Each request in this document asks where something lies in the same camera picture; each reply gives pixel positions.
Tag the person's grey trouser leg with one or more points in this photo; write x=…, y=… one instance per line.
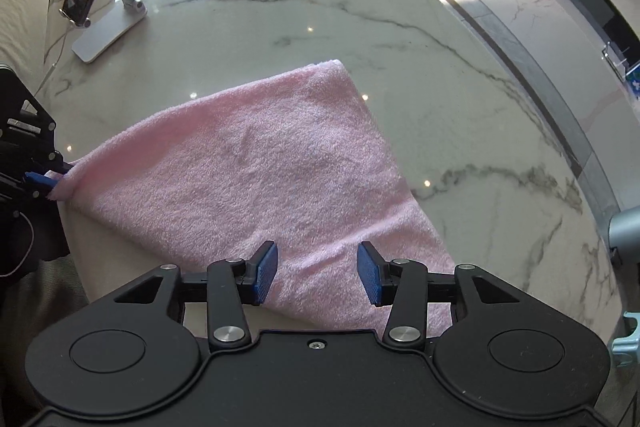
x=40, y=307

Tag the light blue chair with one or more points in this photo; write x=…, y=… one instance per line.
x=627, y=232

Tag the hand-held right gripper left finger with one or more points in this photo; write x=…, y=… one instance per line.
x=262, y=274

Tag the cream sofa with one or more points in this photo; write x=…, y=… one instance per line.
x=22, y=7

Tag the pink towel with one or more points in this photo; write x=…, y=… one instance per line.
x=250, y=157

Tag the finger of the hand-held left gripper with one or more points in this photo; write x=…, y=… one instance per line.
x=60, y=162
x=37, y=179

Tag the silver tablet stand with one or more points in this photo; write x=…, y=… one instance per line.
x=100, y=42

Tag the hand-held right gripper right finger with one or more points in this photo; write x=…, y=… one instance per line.
x=370, y=274

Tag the water lily painting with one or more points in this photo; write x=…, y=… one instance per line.
x=634, y=79

